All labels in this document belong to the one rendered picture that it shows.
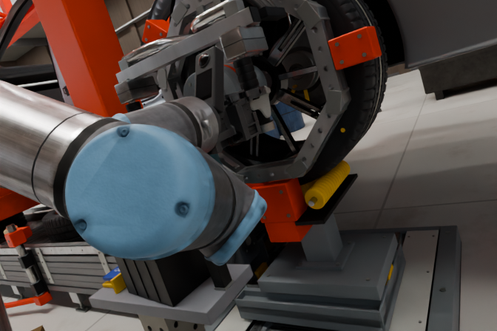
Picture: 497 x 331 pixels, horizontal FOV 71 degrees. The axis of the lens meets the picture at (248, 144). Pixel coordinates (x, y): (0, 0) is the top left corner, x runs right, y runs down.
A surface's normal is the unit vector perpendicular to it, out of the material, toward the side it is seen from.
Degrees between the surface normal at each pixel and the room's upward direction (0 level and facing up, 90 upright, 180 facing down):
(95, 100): 90
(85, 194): 69
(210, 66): 58
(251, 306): 90
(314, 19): 90
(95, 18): 90
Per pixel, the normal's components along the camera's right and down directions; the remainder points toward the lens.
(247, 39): 0.80, -0.18
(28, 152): -0.21, -0.14
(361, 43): -0.51, 0.29
